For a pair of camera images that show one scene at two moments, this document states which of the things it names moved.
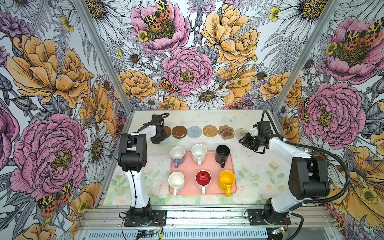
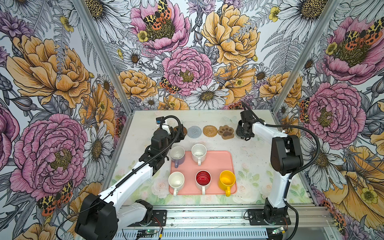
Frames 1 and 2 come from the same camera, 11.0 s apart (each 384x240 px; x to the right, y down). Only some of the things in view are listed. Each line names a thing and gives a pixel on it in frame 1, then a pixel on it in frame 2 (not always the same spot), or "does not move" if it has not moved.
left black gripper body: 159,136 -> 175,137
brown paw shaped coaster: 226,132 does not move
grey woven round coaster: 194,132 does not move
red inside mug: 203,178 does not move
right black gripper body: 252,142 -> 242,132
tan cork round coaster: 210,131 does not move
